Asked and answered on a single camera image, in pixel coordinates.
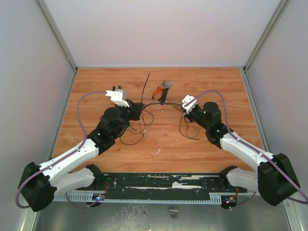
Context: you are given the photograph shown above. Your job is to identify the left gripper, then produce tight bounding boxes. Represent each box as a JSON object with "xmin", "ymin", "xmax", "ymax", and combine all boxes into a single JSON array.
[{"xmin": 114, "ymin": 99, "xmax": 143, "ymax": 137}]

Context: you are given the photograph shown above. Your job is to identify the black wire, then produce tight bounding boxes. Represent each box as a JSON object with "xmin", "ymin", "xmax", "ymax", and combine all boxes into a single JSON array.
[{"xmin": 119, "ymin": 101, "xmax": 203, "ymax": 146}]

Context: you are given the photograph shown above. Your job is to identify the black zip tie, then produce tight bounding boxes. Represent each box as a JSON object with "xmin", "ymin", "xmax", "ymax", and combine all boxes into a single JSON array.
[{"xmin": 141, "ymin": 72, "xmax": 151, "ymax": 103}]

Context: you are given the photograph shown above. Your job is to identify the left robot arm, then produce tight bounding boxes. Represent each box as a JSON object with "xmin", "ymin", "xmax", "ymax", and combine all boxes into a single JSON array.
[{"xmin": 15, "ymin": 100, "xmax": 144, "ymax": 212}]

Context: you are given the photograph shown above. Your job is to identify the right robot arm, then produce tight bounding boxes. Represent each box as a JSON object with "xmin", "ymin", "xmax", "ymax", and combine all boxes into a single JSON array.
[{"xmin": 181, "ymin": 97, "xmax": 300, "ymax": 206}]

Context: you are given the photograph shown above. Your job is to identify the orange needle nose pliers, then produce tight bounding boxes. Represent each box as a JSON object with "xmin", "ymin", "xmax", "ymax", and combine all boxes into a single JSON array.
[{"xmin": 152, "ymin": 80, "xmax": 166, "ymax": 101}]

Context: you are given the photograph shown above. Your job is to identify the black adjustable wrench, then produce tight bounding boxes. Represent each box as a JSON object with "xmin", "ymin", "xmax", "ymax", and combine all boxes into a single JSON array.
[{"xmin": 160, "ymin": 81, "xmax": 173, "ymax": 105}]

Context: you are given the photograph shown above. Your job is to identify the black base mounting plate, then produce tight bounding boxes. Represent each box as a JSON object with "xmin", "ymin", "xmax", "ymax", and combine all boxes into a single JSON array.
[{"xmin": 78, "ymin": 173, "xmax": 247, "ymax": 201}]

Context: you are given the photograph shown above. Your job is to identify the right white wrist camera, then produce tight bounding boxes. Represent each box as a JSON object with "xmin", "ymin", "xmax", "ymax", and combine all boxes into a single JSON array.
[{"xmin": 181, "ymin": 95, "xmax": 197, "ymax": 115}]

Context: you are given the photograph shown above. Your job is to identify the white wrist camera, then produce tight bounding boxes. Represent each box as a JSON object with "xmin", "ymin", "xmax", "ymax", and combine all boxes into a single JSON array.
[
  {"xmin": 106, "ymin": 89, "xmax": 129, "ymax": 107},
  {"xmin": 181, "ymin": 95, "xmax": 197, "ymax": 115}
]

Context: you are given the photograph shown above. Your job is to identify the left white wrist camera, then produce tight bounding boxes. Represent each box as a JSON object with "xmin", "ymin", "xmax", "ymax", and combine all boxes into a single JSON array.
[{"xmin": 106, "ymin": 89, "xmax": 129, "ymax": 107}]

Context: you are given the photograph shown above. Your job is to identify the aluminium front rail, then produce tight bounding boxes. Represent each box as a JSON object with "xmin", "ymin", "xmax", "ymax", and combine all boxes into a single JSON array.
[{"xmin": 30, "ymin": 172, "xmax": 295, "ymax": 196}]

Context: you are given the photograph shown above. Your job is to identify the grey slotted cable duct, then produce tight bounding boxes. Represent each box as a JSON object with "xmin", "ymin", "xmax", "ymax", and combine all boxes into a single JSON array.
[{"xmin": 54, "ymin": 192, "xmax": 222, "ymax": 205}]

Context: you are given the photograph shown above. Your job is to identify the right aluminium frame post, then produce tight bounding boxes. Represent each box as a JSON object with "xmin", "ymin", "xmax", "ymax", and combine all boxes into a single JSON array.
[{"xmin": 242, "ymin": 0, "xmax": 292, "ymax": 73}]

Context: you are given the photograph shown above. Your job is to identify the aluminium frame post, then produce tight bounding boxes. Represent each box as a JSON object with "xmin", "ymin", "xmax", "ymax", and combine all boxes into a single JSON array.
[
  {"xmin": 242, "ymin": 0, "xmax": 292, "ymax": 73},
  {"xmin": 36, "ymin": 0, "xmax": 78, "ymax": 73}
]

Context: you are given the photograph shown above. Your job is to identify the left aluminium frame post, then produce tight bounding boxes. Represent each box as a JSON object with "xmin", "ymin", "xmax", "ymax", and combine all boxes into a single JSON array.
[{"xmin": 36, "ymin": 0, "xmax": 78, "ymax": 73}]

